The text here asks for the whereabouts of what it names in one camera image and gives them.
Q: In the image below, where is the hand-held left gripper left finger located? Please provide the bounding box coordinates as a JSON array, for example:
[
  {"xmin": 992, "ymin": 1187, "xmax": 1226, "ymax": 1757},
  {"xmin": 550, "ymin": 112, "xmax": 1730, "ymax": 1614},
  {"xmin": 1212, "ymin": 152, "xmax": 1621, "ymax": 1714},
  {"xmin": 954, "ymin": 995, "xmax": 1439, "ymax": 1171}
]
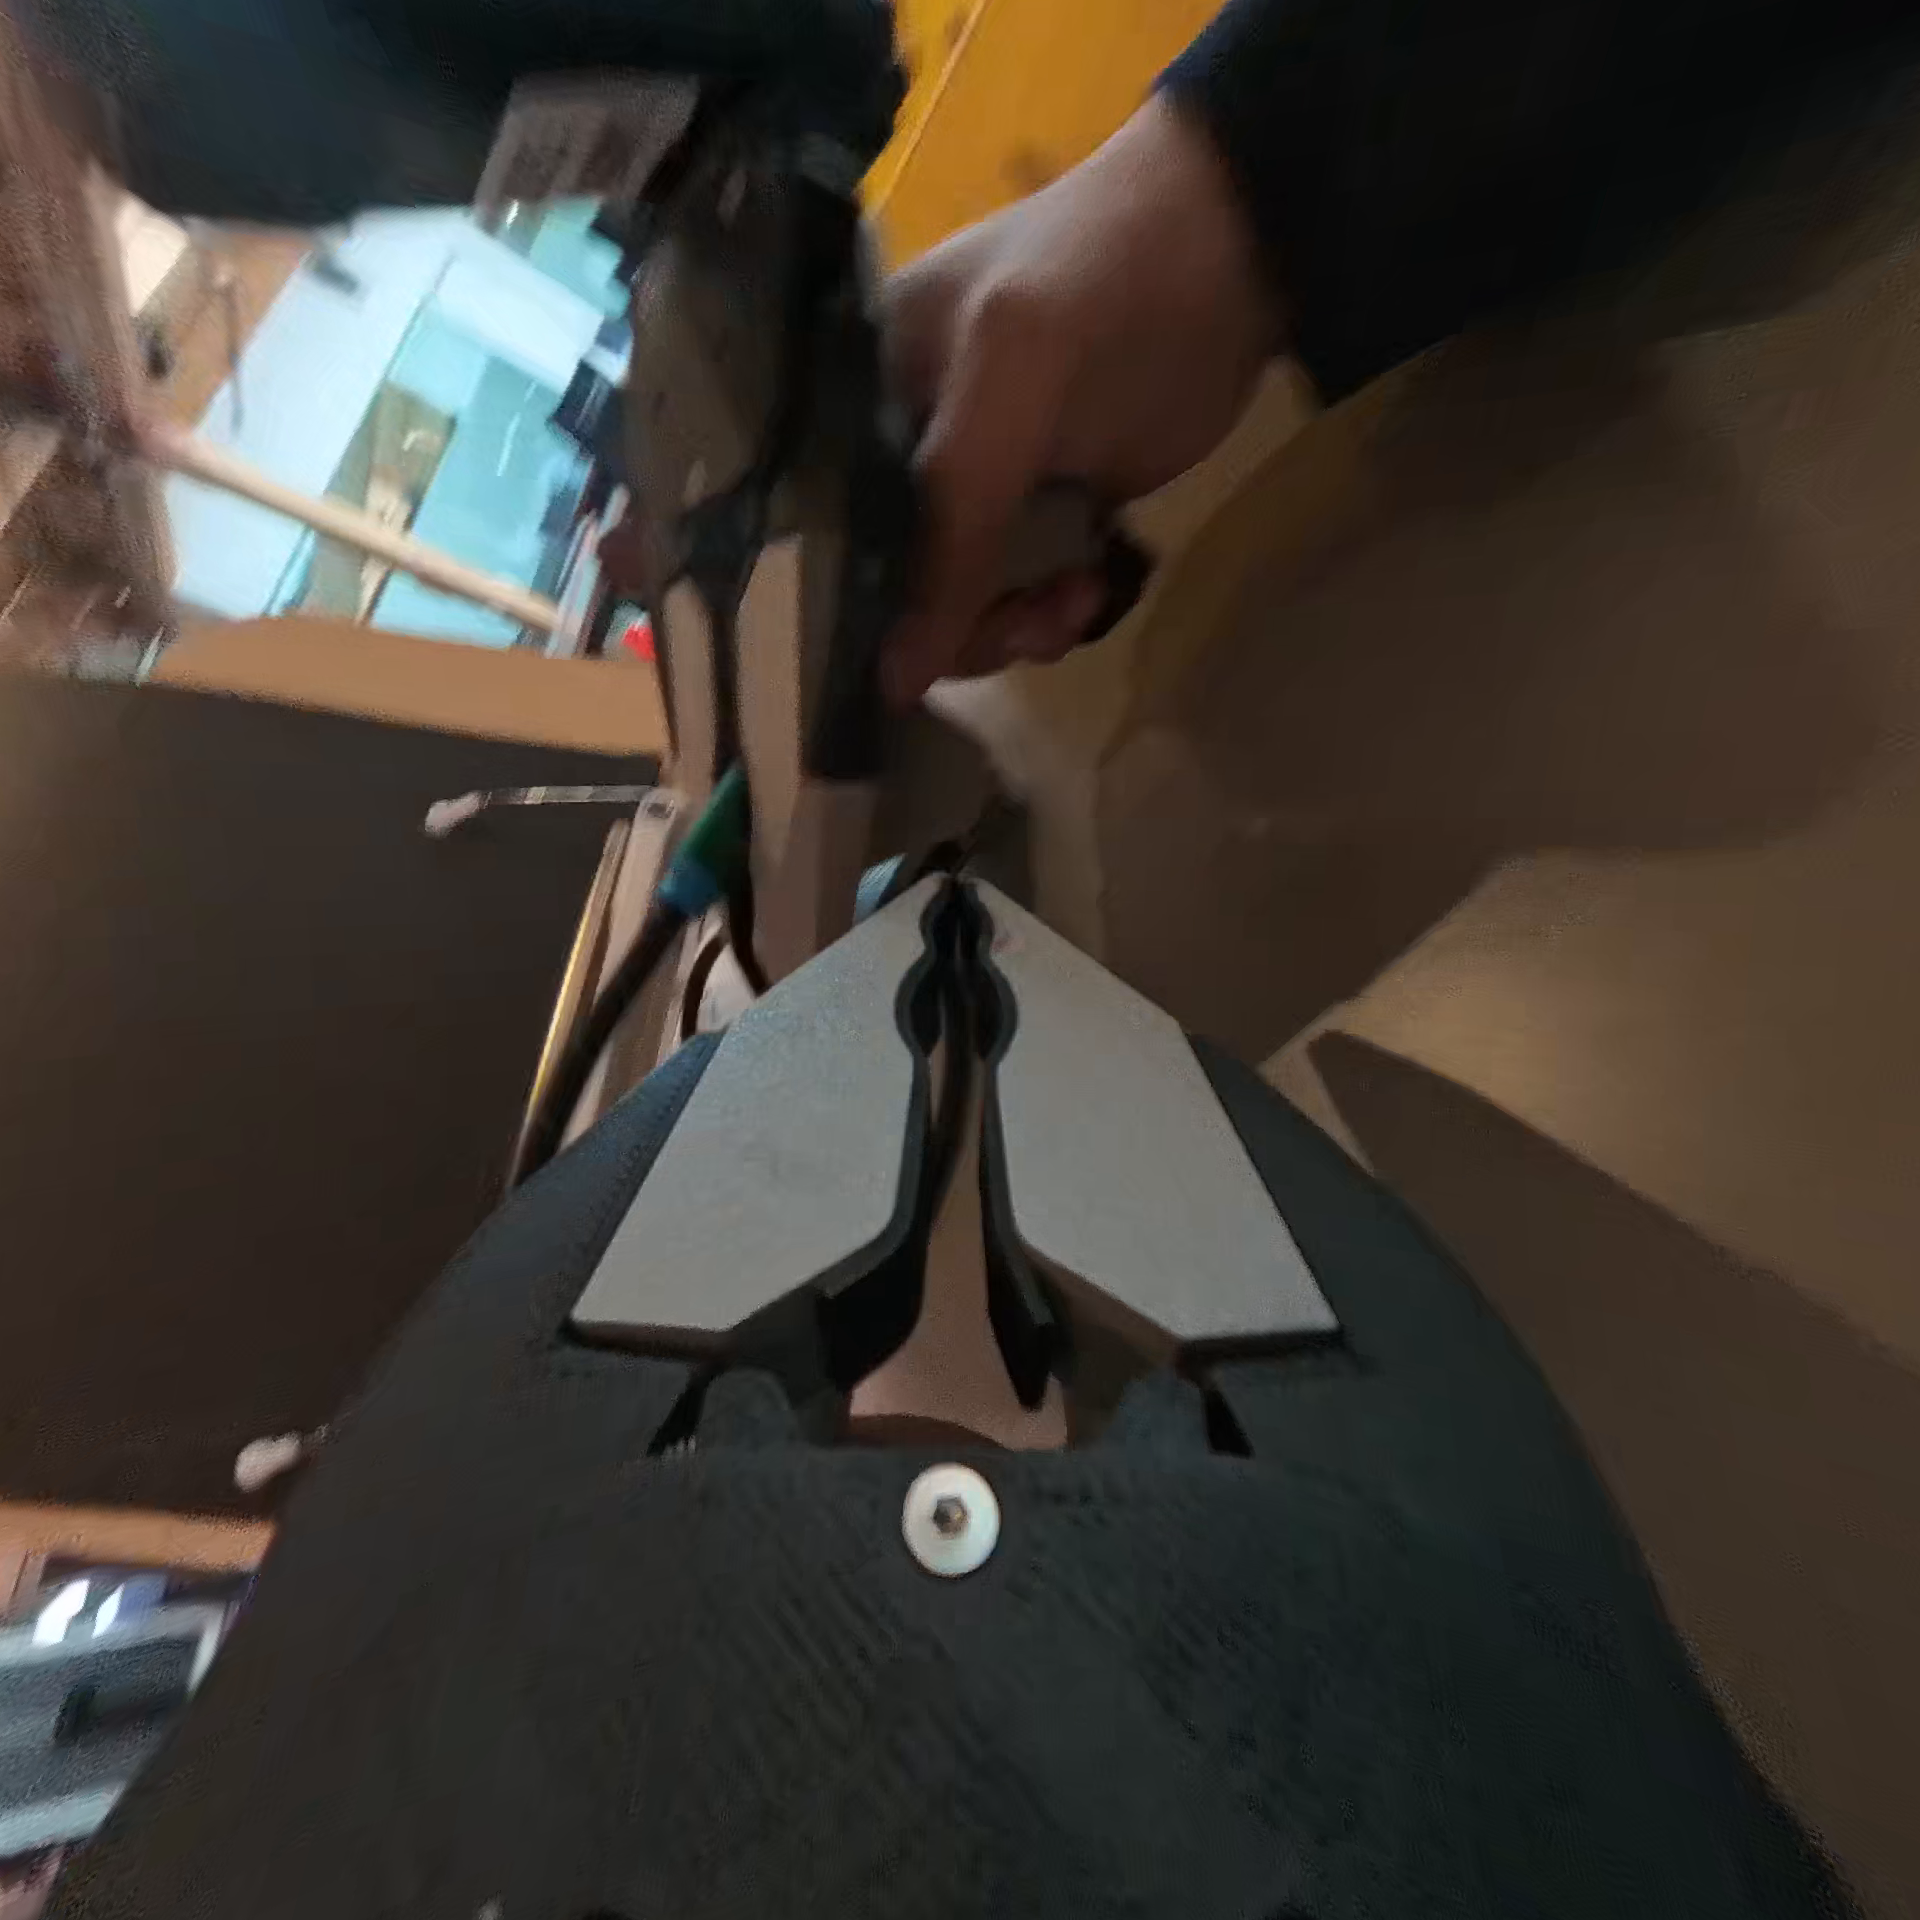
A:
[{"xmin": 569, "ymin": 874, "xmax": 947, "ymax": 1394}]

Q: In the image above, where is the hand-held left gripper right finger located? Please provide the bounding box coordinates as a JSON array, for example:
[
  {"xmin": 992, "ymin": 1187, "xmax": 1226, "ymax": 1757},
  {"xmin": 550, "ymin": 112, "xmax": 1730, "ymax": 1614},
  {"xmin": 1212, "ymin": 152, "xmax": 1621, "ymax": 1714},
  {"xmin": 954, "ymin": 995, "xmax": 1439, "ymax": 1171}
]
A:
[{"xmin": 966, "ymin": 878, "xmax": 1340, "ymax": 1409}]

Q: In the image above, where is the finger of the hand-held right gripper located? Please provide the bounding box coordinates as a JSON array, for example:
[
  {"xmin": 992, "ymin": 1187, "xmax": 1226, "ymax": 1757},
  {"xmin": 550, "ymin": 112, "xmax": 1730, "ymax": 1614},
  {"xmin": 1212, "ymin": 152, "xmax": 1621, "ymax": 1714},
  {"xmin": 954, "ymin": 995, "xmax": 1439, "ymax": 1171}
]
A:
[
  {"xmin": 744, "ymin": 524, "xmax": 888, "ymax": 986},
  {"xmin": 645, "ymin": 579, "xmax": 724, "ymax": 816}
]

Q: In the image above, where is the black braided hdmi cable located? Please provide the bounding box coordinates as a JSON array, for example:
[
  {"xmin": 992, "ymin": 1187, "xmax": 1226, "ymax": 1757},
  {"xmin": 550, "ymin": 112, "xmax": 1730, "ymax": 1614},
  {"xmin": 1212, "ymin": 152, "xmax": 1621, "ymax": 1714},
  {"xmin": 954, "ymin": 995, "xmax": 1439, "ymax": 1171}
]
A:
[{"xmin": 510, "ymin": 759, "xmax": 982, "ymax": 1188}]

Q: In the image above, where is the person's right forearm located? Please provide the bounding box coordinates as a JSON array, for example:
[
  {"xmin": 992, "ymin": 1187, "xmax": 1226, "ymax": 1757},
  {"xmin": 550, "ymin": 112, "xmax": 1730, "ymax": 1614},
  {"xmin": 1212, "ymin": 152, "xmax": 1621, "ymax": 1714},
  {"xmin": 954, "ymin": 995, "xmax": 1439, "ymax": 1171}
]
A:
[{"xmin": 1154, "ymin": 0, "xmax": 1920, "ymax": 412}]

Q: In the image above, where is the person's right hand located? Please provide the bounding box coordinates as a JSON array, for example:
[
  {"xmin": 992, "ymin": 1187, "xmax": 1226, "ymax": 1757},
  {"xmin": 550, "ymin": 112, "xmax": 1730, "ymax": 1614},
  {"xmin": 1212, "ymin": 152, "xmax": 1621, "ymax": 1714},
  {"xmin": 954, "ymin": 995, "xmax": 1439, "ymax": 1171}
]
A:
[{"xmin": 875, "ymin": 103, "xmax": 1293, "ymax": 708}]

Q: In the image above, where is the white monitor stand base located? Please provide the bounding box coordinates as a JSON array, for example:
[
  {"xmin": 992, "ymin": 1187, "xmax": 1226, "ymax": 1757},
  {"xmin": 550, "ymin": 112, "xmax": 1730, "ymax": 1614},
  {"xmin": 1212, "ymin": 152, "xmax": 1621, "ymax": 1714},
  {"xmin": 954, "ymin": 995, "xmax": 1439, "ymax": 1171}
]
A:
[{"xmin": 630, "ymin": 798, "xmax": 787, "ymax": 1054}]

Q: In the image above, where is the yellow plastic bin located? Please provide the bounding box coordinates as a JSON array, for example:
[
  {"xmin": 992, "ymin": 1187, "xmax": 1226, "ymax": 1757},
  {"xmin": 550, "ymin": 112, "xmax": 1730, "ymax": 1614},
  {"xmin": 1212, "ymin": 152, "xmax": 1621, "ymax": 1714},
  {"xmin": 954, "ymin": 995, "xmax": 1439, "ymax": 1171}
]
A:
[{"xmin": 863, "ymin": 0, "xmax": 1234, "ymax": 275}]

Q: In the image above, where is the black monitor with tan frame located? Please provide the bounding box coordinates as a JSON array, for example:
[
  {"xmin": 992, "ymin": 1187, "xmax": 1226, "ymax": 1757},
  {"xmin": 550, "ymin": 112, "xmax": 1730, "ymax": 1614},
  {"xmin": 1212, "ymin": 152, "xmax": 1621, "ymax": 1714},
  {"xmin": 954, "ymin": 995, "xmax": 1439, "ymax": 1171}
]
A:
[{"xmin": 0, "ymin": 613, "xmax": 676, "ymax": 1573}]

